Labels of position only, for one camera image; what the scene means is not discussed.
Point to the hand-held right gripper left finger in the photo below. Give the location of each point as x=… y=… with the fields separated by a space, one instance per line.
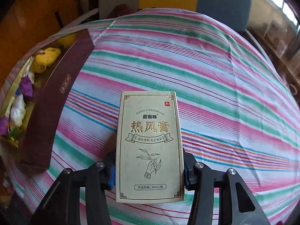
x=112 y=180

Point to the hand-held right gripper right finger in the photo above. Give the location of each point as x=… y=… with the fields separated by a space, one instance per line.
x=187 y=177

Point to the beige printed carton box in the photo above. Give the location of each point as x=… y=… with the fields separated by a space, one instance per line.
x=150 y=145

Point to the gold-lined maroon tin box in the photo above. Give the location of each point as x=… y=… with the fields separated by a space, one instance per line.
x=58 y=93

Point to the white plastic bag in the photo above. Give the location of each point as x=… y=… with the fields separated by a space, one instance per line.
x=18 y=110

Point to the purple cloth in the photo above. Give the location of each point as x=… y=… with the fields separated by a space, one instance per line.
x=27 y=85

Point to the yellow plush toy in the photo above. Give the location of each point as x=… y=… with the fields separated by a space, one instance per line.
x=45 y=58

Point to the striped tablecloth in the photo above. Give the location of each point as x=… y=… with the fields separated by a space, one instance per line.
x=187 y=75

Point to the gold foil wrapper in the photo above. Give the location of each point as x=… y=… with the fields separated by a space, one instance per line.
x=10 y=139

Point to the grey chair armrest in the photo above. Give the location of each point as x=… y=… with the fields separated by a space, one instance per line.
x=256 y=43

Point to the wooden desk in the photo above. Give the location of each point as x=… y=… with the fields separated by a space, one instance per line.
x=276 y=49

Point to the white padded armrest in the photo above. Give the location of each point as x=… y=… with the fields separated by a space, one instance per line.
x=86 y=16

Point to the dark red cloth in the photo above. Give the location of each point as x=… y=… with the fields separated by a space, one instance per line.
x=121 y=10

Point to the grey yellow blue chair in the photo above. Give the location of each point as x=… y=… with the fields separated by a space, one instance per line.
x=222 y=2

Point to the wooden wardrobe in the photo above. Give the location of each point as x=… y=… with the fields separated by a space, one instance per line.
x=28 y=21

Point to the window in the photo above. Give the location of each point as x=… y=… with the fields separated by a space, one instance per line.
x=281 y=0

